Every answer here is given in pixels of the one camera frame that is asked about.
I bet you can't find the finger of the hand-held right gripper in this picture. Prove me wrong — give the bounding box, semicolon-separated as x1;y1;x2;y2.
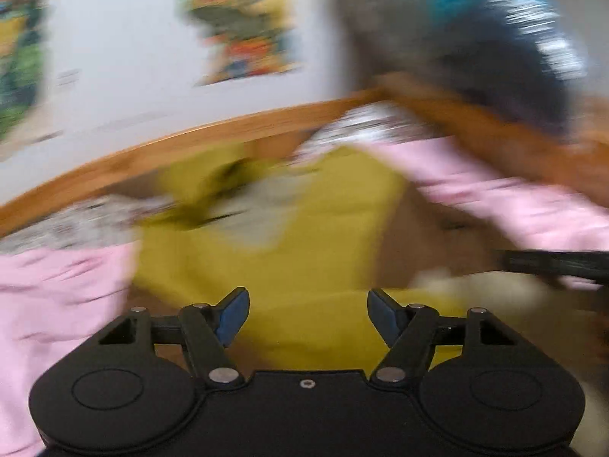
502;249;609;291

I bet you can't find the colourful cartoon wall poster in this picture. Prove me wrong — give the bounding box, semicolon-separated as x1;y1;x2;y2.
177;0;306;87

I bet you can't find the plastic-wrapped dark bundle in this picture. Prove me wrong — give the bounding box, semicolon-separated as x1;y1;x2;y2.
339;0;593;146

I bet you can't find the yellow brown beige garment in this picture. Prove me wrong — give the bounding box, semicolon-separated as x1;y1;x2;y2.
133;145;605;420

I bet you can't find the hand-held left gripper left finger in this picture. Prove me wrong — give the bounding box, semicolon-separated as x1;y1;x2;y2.
97;287;250;390

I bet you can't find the floral pillow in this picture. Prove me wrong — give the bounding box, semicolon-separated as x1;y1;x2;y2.
291;104;431;163
0;194;178;256

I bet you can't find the pink blanket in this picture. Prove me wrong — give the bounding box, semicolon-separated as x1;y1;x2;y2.
0;140;609;457

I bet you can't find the green cartoon wall poster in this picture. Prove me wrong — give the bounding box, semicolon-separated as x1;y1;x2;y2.
0;0;51;155

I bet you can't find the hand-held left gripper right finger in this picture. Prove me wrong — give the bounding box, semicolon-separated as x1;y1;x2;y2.
367;288;517;387

